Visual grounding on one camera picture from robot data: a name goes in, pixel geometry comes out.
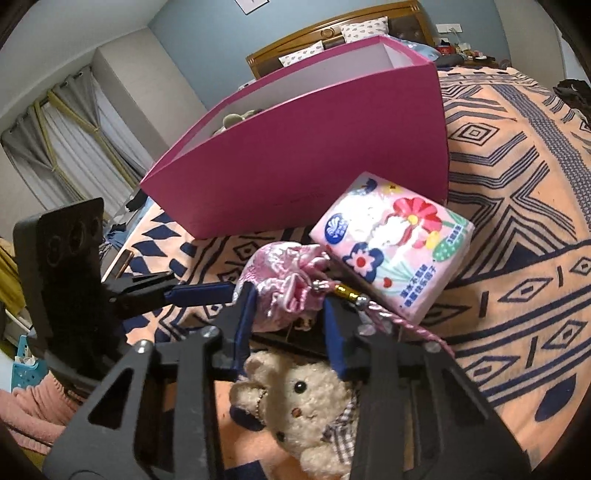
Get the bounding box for beige plush toy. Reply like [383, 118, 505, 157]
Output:
[212, 108, 266, 137]

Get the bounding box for white spotted pillow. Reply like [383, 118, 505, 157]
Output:
[341, 17, 389, 44]
[278, 41, 326, 68]

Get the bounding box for orange navy patterned blanket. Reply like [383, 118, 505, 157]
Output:
[99, 65, 591, 480]

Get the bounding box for dark cloth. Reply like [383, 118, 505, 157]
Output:
[553, 78, 591, 114]

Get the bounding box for grey curtain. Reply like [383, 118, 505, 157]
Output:
[0, 104, 63, 220]
[48, 65, 153, 185]

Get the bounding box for white plush bear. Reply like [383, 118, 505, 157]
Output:
[229, 350, 363, 478]

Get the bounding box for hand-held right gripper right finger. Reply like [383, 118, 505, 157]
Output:
[322, 299, 530, 480]

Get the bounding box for black packet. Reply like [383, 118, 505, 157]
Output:
[252, 323, 332, 360]

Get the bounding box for wooden headboard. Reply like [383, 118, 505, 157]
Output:
[246, 0, 437, 79]

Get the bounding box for magenta cardboard box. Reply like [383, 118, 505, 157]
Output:
[139, 37, 450, 240]

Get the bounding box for pink satin drawstring pouch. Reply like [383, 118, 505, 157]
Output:
[233, 242, 455, 358]

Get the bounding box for yellow cloth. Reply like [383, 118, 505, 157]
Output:
[0, 237, 24, 324]

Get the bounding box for light blue pillow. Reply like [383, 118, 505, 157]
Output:
[397, 39, 441, 61]

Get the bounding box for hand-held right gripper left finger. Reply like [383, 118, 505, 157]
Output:
[41, 281, 258, 480]

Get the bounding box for cluttered bedside table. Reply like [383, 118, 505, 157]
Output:
[436, 39, 511, 70]

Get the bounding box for floral pink tissue pack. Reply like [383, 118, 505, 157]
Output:
[308, 172, 476, 322]

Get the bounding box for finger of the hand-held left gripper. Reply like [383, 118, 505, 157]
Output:
[102, 272, 237, 319]

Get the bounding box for blue plastic basket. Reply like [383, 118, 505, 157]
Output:
[11, 335, 49, 393]

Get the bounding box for dark blue clothes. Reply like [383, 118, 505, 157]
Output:
[105, 224, 139, 247]

